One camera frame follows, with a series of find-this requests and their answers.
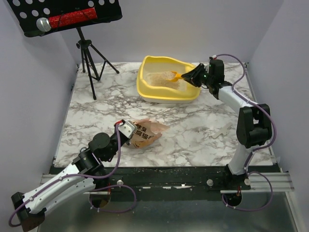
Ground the orange plastic scoop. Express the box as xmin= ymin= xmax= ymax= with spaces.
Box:
xmin=170 ymin=71 xmax=183 ymax=82

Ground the pink cat litter bag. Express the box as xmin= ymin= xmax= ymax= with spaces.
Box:
xmin=126 ymin=118 xmax=169 ymax=149

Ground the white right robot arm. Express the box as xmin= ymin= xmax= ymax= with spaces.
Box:
xmin=181 ymin=58 xmax=272 ymax=189

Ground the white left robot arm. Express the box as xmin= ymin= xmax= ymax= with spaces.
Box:
xmin=11 ymin=128 xmax=133 ymax=232

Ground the beige cat litter pile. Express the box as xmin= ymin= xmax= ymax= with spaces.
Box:
xmin=147 ymin=71 xmax=180 ymax=88

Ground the yellow litter box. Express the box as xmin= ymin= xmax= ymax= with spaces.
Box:
xmin=136 ymin=56 xmax=200 ymax=103

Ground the red silver microphone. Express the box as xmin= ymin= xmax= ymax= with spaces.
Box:
xmin=36 ymin=8 xmax=98 ymax=32

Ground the black music stand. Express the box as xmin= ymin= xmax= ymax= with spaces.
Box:
xmin=6 ymin=0 xmax=123 ymax=101

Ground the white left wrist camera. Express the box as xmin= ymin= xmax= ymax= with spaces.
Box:
xmin=118 ymin=121 xmax=137 ymax=140

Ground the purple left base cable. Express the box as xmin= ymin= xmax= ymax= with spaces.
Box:
xmin=89 ymin=181 xmax=138 ymax=214

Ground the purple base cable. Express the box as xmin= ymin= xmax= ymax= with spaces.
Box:
xmin=222 ymin=172 xmax=274 ymax=211
xmin=89 ymin=181 xmax=138 ymax=214

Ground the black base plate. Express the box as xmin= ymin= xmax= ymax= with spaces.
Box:
xmin=92 ymin=165 xmax=294 ymax=205

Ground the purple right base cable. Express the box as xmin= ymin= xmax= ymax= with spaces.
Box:
xmin=222 ymin=172 xmax=274 ymax=211

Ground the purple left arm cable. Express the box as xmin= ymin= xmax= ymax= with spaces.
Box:
xmin=8 ymin=123 xmax=123 ymax=228

